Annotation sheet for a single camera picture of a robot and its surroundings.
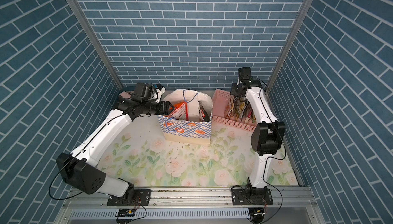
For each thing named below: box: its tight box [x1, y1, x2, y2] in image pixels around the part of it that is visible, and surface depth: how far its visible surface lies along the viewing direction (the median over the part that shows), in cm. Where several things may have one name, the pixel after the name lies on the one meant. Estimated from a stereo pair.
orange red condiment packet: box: [163, 101, 189, 121], surface depth 87 cm
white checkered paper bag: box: [157, 88, 213, 146], surface depth 85 cm
